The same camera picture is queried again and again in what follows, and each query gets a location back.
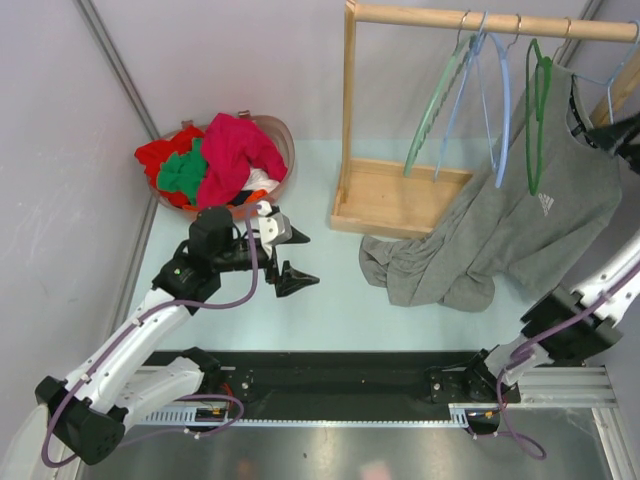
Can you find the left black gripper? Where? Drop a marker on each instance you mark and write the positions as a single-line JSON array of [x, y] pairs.
[[289, 280]]

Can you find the light blue wire hanger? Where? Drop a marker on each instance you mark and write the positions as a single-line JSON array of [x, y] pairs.
[[618, 88]]

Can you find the grey t shirt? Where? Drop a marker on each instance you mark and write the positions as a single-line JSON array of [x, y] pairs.
[[557, 196]]

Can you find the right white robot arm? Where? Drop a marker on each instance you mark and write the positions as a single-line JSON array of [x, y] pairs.
[[567, 325]]

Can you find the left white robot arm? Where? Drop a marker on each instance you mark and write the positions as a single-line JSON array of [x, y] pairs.
[[92, 409]]

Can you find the light blue plastic hanger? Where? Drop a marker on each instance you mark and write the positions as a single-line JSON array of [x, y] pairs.
[[499, 154]]

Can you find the blue wavy hanger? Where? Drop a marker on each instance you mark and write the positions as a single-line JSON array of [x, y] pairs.
[[474, 44]]

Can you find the light green plastic hanger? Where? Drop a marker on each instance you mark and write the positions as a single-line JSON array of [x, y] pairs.
[[440, 94]]

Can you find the white garment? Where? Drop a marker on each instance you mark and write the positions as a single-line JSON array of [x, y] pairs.
[[258, 179]]

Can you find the wooden clothes rack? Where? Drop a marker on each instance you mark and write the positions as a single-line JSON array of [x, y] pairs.
[[376, 197]]

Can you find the transparent pink laundry basket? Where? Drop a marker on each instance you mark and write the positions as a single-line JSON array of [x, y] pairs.
[[279, 134]]

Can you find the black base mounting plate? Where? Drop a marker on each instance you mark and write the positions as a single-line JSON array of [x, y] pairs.
[[327, 379]]

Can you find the magenta garment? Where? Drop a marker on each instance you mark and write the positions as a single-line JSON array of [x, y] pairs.
[[231, 147]]

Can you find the green garment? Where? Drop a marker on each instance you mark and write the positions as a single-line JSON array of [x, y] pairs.
[[183, 173]]

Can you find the red garment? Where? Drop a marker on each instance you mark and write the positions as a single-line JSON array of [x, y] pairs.
[[152, 155]]

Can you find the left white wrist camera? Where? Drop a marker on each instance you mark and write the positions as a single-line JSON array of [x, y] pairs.
[[274, 227]]

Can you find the light blue slotted cable duct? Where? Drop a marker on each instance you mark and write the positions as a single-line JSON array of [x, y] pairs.
[[215, 414]]

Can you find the aluminium rail frame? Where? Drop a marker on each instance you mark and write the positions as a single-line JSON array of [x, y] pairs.
[[567, 425]]

